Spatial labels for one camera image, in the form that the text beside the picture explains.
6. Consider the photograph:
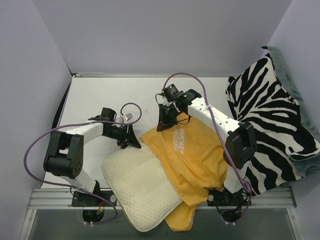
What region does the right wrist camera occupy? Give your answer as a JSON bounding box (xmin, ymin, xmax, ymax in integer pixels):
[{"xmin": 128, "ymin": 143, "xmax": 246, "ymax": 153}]
[{"xmin": 163, "ymin": 84, "xmax": 183, "ymax": 102}]

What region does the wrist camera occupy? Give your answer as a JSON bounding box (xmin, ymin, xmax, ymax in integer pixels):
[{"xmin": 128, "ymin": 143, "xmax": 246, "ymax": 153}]
[
  {"xmin": 163, "ymin": 84, "xmax": 183, "ymax": 102},
  {"xmin": 122, "ymin": 113, "xmax": 133, "ymax": 122}
]

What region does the orange pillowcase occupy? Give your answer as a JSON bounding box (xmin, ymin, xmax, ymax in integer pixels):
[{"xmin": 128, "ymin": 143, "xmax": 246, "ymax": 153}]
[{"xmin": 140, "ymin": 113, "xmax": 228, "ymax": 232}]

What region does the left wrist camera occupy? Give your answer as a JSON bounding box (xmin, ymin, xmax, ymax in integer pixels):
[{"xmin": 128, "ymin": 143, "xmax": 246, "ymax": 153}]
[{"xmin": 122, "ymin": 113, "xmax": 133, "ymax": 122}]

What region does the grey-green towel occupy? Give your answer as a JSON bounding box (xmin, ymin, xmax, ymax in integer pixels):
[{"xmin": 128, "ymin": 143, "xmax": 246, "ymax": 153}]
[{"xmin": 262, "ymin": 46, "xmax": 320, "ymax": 177}]

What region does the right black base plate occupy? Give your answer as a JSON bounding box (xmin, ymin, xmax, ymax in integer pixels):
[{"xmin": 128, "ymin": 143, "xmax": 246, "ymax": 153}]
[{"xmin": 206, "ymin": 189, "xmax": 251, "ymax": 207}]

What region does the aluminium mounting rail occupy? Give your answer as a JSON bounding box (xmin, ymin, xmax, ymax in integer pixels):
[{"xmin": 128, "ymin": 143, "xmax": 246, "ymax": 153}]
[{"xmin": 27, "ymin": 187, "xmax": 297, "ymax": 210}]

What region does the zebra print cushion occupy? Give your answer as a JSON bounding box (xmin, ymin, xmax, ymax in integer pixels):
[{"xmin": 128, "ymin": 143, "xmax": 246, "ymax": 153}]
[{"xmin": 225, "ymin": 53, "xmax": 320, "ymax": 196}]

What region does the cream memory foam pillow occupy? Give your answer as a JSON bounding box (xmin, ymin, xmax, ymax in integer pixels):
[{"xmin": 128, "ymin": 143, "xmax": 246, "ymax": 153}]
[{"xmin": 101, "ymin": 144, "xmax": 182, "ymax": 232}]

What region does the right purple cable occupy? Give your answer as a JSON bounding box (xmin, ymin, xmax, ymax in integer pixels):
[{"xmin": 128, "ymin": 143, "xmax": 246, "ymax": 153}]
[{"xmin": 162, "ymin": 72, "xmax": 252, "ymax": 223}]

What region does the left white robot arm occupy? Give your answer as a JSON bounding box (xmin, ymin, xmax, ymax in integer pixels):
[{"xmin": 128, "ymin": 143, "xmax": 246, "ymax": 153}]
[{"xmin": 43, "ymin": 107, "xmax": 142, "ymax": 206}]

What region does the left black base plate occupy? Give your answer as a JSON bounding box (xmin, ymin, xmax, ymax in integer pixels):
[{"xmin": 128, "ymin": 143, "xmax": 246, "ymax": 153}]
[{"xmin": 71, "ymin": 188, "xmax": 117, "ymax": 207}]

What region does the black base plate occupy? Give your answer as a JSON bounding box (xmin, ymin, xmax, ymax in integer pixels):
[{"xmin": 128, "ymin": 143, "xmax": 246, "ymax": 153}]
[
  {"xmin": 71, "ymin": 188, "xmax": 117, "ymax": 207},
  {"xmin": 206, "ymin": 189, "xmax": 251, "ymax": 207}
]

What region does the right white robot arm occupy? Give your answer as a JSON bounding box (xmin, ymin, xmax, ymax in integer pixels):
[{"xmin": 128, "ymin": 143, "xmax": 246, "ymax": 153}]
[{"xmin": 156, "ymin": 84, "xmax": 257, "ymax": 205}]

